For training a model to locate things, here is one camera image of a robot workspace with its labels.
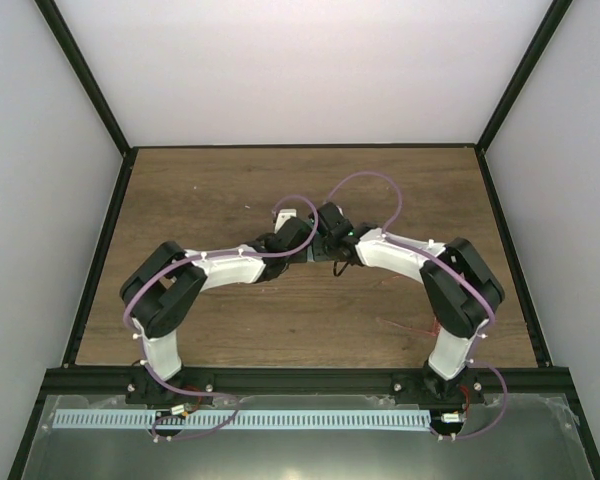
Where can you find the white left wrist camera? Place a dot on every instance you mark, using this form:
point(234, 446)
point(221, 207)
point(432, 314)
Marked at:
point(282, 216)

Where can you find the red transparent sunglasses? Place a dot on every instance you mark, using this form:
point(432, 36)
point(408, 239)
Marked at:
point(404, 305)

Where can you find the light blue slotted cable duct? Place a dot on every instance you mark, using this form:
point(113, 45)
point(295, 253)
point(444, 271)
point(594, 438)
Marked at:
point(389, 420)

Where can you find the black right frame post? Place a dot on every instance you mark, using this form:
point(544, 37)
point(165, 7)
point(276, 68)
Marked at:
point(539, 42)

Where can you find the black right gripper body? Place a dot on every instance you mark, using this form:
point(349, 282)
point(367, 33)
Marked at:
point(330, 250)

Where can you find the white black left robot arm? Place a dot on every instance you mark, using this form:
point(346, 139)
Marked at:
point(159, 295)

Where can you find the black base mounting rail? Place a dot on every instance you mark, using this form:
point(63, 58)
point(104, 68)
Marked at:
point(406, 386)

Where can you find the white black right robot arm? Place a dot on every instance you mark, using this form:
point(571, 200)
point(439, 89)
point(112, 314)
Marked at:
point(462, 290)

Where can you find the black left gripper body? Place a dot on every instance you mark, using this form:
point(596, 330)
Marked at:
point(299, 257)

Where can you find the black aluminium frame post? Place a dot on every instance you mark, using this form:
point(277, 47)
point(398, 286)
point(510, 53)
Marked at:
point(72, 52)

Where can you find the light blue glasses case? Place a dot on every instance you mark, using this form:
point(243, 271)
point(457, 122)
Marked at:
point(314, 236)

